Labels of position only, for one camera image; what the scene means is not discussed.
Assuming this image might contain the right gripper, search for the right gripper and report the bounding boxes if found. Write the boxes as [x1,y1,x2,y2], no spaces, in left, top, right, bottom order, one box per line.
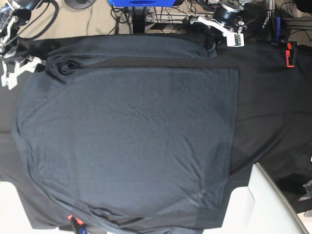
[0,29,40,90]

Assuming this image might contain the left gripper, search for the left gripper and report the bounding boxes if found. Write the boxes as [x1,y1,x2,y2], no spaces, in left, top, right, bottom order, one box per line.
[190,16,245,52]

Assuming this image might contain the dark grey T-shirt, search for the dark grey T-shirt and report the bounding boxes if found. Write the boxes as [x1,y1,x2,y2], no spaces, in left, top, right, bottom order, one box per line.
[12,35,239,234]

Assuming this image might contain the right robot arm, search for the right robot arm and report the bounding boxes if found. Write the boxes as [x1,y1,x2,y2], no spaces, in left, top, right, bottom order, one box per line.
[0,0,59,90]

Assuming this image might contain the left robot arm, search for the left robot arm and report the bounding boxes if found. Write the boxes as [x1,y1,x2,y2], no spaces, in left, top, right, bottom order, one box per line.
[190,0,247,49]

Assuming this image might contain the red black clamp right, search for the red black clamp right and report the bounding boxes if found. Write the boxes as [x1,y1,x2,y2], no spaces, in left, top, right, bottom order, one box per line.
[285,41,298,68]

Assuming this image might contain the blue box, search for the blue box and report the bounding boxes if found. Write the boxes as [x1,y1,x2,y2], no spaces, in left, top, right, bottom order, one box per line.
[108,0,175,7]

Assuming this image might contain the black round chair base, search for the black round chair base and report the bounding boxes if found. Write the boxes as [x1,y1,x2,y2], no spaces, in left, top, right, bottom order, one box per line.
[64,0,95,10]

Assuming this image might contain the black table cloth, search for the black table cloth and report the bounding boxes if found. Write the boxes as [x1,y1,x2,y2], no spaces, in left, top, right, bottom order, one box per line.
[0,35,312,229]

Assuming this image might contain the white chair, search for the white chair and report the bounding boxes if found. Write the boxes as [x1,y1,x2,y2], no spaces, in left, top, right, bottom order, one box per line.
[203,163,309,234]

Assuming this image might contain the red blue clamp bottom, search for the red blue clamp bottom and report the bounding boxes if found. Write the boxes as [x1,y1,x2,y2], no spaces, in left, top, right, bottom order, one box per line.
[67,215,88,234]

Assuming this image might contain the black table leg post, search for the black table leg post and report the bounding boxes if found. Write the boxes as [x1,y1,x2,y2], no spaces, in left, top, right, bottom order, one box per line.
[128,7,150,34]

